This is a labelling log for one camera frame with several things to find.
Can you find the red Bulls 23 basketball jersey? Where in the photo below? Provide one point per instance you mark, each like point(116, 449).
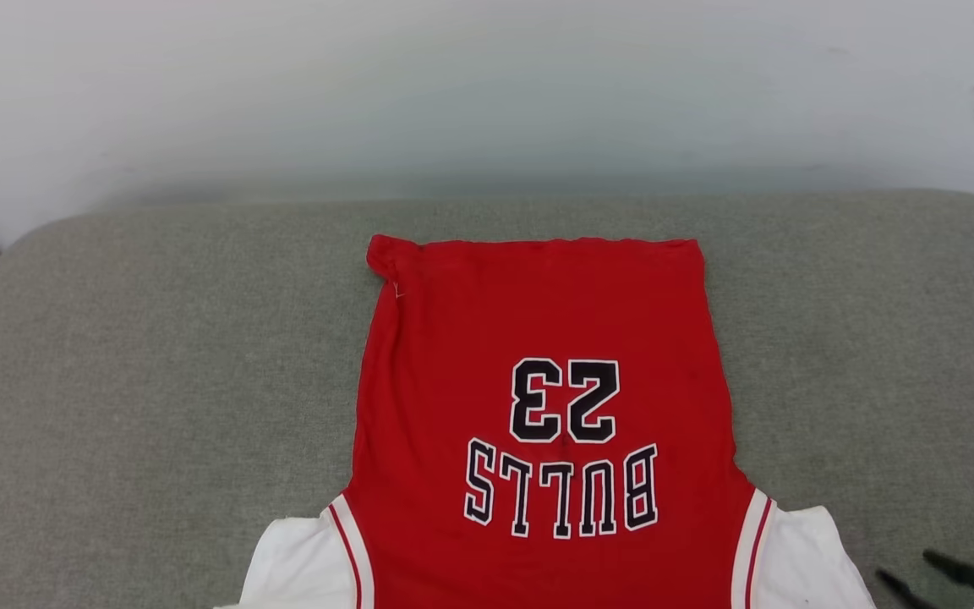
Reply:
point(538, 321)

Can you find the grey fabric sofa cushion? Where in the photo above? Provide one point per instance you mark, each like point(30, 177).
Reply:
point(157, 381)

